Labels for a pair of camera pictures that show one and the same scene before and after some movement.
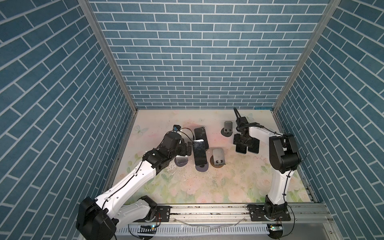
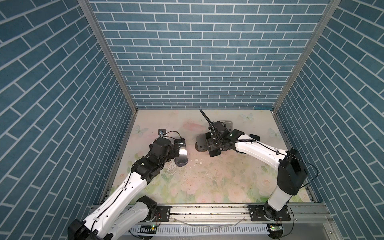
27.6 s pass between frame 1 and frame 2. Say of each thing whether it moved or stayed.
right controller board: stayed
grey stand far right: stayed
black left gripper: moved
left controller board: stayed
